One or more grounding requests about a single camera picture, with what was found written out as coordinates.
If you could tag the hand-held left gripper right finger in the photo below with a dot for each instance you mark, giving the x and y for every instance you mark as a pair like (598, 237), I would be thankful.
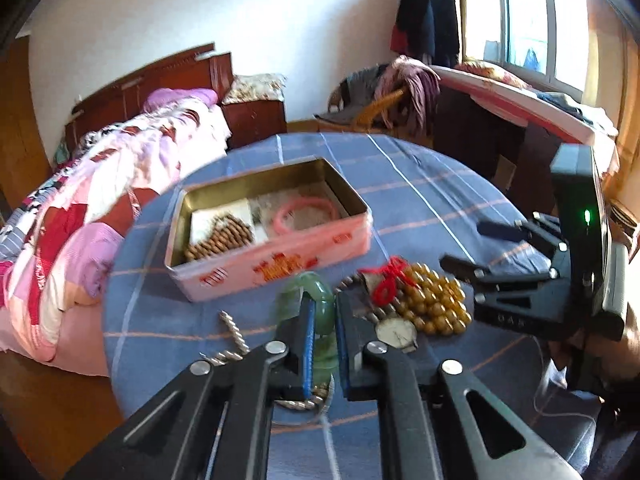
(342, 345)

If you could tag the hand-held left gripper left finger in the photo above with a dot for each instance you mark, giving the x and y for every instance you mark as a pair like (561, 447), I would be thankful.
(308, 350)

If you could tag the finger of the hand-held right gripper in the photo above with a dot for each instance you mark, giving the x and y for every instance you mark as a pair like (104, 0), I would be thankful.
(500, 230)
(510, 300)

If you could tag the silver wristwatch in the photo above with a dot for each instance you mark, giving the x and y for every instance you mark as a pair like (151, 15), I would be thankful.
(396, 334)

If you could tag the green jade bangle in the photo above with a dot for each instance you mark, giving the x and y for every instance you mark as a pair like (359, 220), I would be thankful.
(295, 290)

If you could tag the pink tin box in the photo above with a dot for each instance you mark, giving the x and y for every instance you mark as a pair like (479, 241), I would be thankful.
(280, 265)

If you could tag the cardboard box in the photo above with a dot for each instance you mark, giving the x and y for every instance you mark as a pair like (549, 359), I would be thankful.
(505, 170)

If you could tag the blue folded clothes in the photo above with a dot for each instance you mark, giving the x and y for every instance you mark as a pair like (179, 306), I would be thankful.
(570, 107)

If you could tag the blue checked tablecloth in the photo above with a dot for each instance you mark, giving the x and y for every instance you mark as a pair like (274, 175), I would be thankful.
(410, 185)

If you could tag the dark desk with pink top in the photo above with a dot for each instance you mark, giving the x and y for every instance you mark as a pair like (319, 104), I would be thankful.
(480, 125)

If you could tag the pink bangle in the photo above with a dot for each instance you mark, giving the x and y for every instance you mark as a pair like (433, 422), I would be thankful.
(280, 222)

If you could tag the red patterned cushion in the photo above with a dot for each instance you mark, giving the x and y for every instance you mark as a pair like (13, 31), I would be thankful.
(490, 72)

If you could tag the purple striped scarf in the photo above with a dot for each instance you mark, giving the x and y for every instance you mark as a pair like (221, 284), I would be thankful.
(415, 85)

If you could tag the window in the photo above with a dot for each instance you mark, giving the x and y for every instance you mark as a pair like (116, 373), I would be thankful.
(525, 25)

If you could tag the grey clothes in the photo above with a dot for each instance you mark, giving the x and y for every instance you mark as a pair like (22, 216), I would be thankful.
(357, 85)

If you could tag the hanging dark coats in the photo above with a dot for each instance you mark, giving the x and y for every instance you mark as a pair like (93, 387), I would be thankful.
(432, 15)

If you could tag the wooden nightstand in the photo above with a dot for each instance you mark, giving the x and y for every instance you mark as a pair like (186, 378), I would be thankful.
(255, 122)

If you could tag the white bed sheet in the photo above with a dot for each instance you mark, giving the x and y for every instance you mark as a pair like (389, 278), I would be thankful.
(222, 127)

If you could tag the pink patchwork quilt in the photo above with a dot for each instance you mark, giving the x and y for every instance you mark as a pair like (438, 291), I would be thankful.
(100, 200)

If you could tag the floral cushion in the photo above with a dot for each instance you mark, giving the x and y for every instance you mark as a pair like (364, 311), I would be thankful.
(252, 87)

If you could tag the purple pillow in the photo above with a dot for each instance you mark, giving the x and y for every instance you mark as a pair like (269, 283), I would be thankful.
(175, 97)

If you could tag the wooden headboard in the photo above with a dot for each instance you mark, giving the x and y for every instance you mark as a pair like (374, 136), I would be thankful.
(130, 87)

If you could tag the wooden wardrobe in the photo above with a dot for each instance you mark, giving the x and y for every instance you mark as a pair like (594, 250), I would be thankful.
(17, 125)

